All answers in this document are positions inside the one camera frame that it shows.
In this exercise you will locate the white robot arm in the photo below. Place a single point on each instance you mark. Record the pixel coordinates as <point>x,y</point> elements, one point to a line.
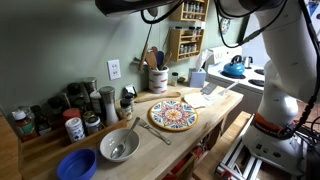
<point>291,86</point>

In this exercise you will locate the colourful round chopping board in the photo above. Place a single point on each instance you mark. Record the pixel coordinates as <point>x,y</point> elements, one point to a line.
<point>173,115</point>

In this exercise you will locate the white red utensil crock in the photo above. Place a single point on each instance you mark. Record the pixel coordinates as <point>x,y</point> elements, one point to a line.
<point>158,80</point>

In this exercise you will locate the wooden spoon on counter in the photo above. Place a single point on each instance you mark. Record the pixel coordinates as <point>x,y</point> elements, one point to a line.
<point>161,96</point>

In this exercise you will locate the small spice jar green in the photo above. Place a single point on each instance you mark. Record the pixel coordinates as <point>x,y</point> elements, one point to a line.
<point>174,78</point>

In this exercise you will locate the wooden spatula in crock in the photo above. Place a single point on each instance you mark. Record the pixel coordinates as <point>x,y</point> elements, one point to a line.
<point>151,60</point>

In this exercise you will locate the metal fork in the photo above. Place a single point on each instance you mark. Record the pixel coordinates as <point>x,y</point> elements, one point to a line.
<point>143,124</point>

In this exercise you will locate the blue tissue box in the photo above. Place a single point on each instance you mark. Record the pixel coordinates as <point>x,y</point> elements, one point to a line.
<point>196,78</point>

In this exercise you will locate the small black cap jar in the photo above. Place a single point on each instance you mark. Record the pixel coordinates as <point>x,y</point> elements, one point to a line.
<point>125,111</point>

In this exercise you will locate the dark phone on counter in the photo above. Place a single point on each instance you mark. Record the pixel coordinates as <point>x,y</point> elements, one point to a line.
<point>208,89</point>

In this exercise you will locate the wooden spice rack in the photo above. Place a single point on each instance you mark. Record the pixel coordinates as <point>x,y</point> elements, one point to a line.
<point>185,40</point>

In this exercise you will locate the steel pepper grinder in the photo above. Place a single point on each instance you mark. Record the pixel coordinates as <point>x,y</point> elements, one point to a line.
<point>108,95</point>

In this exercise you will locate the white plastic fork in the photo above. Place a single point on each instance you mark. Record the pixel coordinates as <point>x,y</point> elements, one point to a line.
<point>223,92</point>

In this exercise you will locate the white ceramic bowl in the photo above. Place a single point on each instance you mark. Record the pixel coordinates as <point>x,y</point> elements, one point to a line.
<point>114,139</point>

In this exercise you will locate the white stove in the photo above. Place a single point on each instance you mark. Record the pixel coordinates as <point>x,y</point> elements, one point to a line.
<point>251,85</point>

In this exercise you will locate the metal spoon in bowl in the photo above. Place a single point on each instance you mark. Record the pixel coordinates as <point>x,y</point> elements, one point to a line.
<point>118,151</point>

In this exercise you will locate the glass jar metal lid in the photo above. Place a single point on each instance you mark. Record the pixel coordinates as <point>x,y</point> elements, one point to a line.
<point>93,125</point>

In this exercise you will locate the blue kettle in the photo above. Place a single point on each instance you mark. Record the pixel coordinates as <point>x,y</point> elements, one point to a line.
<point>234,67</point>

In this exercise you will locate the white spice shaker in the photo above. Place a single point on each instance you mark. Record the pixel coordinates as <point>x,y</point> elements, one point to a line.
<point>75,129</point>

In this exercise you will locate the white refrigerator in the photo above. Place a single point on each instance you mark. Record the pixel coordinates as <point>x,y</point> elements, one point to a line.
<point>255,48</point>

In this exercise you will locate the blue plastic bowl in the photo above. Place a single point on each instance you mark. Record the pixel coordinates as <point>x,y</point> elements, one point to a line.
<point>78,165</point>

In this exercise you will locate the dark soy sauce bottle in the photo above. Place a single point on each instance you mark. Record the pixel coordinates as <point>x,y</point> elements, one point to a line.
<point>42,123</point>

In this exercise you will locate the white wall outlet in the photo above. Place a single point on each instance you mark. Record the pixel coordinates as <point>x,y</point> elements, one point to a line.
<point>114,69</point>

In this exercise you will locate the decorative wall plate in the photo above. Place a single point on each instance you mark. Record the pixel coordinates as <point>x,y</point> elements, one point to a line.
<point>224,25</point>

